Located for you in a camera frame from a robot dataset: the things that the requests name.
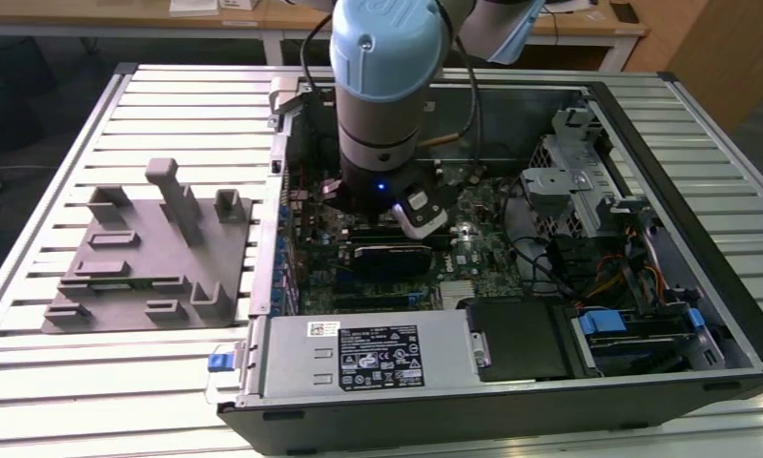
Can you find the hard disk in blue carrier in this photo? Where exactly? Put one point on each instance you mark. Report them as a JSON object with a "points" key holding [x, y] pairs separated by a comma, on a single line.
{"points": [[601, 323]]}

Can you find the black expansion slot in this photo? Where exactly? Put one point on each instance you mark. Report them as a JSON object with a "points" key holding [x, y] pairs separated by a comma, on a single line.
{"points": [[371, 302]]}

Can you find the black plastic shroud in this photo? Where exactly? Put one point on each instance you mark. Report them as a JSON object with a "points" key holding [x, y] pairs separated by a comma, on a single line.
{"points": [[521, 334]]}

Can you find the white paper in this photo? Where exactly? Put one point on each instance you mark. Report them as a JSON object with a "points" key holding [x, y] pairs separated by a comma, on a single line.
{"points": [[193, 6]]}

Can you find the metal drive cage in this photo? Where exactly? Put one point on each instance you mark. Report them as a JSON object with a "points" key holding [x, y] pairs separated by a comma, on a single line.
{"points": [[562, 160]]}

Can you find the grey parts rack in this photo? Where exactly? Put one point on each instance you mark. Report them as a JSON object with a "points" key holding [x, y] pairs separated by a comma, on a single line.
{"points": [[158, 248]]}

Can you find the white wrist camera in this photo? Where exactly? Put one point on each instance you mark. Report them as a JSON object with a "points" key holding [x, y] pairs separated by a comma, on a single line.
{"points": [[422, 224]]}

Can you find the black PC case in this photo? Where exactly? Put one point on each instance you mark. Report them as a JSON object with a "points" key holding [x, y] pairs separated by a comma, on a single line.
{"points": [[419, 424]]}

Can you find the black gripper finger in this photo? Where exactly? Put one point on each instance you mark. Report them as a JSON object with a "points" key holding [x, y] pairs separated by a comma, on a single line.
{"points": [[447, 193], [333, 200]]}

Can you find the green motherboard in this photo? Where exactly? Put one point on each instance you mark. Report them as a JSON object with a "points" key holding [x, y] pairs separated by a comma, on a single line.
{"points": [[483, 281]]}

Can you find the black RAM stick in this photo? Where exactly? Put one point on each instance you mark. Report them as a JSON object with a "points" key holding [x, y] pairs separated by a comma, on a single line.
{"points": [[381, 243]]}

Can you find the silver heatsink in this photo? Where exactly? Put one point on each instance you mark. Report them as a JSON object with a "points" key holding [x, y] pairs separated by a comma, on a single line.
{"points": [[458, 292]]}

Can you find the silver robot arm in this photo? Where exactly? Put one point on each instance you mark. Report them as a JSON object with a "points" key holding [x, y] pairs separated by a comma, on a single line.
{"points": [[381, 71]]}

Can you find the grey power supply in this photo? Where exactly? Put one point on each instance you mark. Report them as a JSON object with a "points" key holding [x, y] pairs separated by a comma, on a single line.
{"points": [[291, 353]]}

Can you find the wooden cabinet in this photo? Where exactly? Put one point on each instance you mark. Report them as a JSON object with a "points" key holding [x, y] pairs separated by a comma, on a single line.
{"points": [[731, 47]]}

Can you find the black phone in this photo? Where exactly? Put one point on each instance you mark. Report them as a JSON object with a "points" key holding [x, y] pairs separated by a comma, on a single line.
{"points": [[625, 12]]}

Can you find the blue plastic clip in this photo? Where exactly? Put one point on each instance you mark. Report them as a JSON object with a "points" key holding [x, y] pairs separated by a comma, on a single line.
{"points": [[694, 319]]}

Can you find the blue case latch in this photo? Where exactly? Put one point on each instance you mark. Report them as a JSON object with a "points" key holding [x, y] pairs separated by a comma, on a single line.
{"points": [[221, 361]]}

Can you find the wooden desk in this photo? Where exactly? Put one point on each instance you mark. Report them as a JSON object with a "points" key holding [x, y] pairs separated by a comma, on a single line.
{"points": [[197, 21]]}

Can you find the small white box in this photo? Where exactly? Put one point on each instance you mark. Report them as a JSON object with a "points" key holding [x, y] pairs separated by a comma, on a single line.
{"points": [[238, 4]]}

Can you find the green RAM stick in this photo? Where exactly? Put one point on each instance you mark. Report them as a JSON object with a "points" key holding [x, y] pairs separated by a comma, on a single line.
{"points": [[135, 285]]}

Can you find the black graphics card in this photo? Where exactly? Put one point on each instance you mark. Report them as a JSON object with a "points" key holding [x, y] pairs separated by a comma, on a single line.
{"points": [[390, 260]]}

